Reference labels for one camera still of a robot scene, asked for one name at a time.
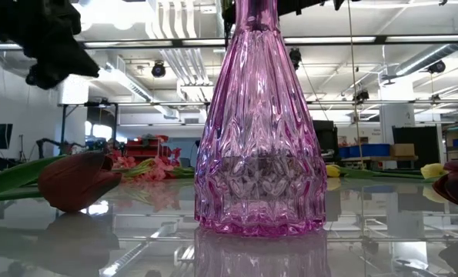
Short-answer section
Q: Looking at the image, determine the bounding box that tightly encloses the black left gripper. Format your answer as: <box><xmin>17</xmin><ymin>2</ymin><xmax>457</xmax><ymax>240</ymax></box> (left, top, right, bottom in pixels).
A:
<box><xmin>0</xmin><ymin>0</ymin><xmax>101</xmax><ymax>91</ymax></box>

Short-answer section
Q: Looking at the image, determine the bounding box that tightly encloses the pink flower bunch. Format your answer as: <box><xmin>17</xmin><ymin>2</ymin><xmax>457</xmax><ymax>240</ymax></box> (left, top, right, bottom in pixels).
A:
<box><xmin>134</xmin><ymin>155</ymin><xmax>196</xmax><ymax>182</ymax></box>

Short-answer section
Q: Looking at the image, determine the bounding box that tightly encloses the red flower bunch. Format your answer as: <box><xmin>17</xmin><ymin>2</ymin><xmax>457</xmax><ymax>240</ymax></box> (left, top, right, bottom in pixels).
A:
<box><xmin>110</xmin><ymin>150</ymin><xmax>138</xmax><ymax>169</ymax></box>
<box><xmin>169</xmin><ymin>147</ymin><xmax>183</xmax><ymax>167</ymax></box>

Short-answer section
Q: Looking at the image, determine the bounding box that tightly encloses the yellow tulip green stem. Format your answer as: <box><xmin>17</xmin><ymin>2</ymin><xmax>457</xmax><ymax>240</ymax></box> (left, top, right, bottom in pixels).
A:
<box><xmin>420</xmin><ymin>162</ymin><xmax>451</xmax><ymax>182</ymax></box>
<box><xmin>326</xmin><ymin>164</ymin><xmax>426</xmax><ymax>181</ymax></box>

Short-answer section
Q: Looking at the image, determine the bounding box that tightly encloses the red tulip green stem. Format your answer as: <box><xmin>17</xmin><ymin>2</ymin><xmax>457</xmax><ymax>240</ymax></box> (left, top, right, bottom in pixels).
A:
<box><xmin>0</xmin><ymin>152</ymin><xmax>123</xmax><ymax>214</ymax></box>
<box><xmin>431</xmin><ymin>159</ymin><xmax>458</xmax><ymax>213</ymax></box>

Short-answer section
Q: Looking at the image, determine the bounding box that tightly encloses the purple glass vase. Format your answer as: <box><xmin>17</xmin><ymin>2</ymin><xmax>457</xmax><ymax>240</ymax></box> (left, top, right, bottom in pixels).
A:
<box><xmin>193</xmin><ymin>0</ymin><xmax>329</xmax><ymax>238</ymax></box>

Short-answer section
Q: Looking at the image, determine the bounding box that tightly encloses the red tool cabinet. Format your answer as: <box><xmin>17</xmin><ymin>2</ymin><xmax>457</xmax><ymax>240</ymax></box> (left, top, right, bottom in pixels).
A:
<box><xmin>125</xmin><ymin>134</ymin><xmax>171</xmax><ymax>159</ymax></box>

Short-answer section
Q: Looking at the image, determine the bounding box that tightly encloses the blue plastic bin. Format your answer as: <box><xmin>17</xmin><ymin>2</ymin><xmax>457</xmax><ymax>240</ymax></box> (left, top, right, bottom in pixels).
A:
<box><xmin>338</xmin><ymin>143</ymin><xmax>391</xmax><ymax>159</ymax></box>

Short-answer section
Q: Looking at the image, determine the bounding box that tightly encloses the brown cardboard box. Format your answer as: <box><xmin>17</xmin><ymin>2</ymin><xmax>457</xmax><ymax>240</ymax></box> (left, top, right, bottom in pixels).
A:
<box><xmin>389</xmin><ymin>143</ymin><xmax>416</xmax><ymax>158</ymax></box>

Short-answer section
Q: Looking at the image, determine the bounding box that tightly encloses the black flat panel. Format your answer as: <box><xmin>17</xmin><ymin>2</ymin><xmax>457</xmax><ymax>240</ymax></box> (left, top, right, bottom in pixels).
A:
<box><xmin>392</xmin><ymin>125</ymin><xmax>440</xmax><ymax>167</ymax></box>

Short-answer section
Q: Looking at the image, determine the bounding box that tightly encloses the black hanging camera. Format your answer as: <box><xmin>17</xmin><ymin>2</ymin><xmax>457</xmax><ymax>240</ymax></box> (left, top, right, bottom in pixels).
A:
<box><xmin>151</xmin><ymin>61</ymin><xmax>167</xmax><ymax>78</ymax></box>
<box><xmin>427</xmin><ymin>60</ymin><xmax>446</xmax><ymax>75</ymax></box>
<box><xmin>353</xmin><ymin>88</ymin><xmax>370</xmax><ymax>103</ymax></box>
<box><xmin>289</xmin><ymin>48</ymin><xmax>303</xmax><ymax>70</ymax></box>

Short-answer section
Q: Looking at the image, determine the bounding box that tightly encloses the thin hanging cable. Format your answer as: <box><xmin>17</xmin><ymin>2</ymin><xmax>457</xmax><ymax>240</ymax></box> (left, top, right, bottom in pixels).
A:
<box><xmin>346</xmin><ymin>0</ymin><xmax>366</xmax><ymax>170</ymax></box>

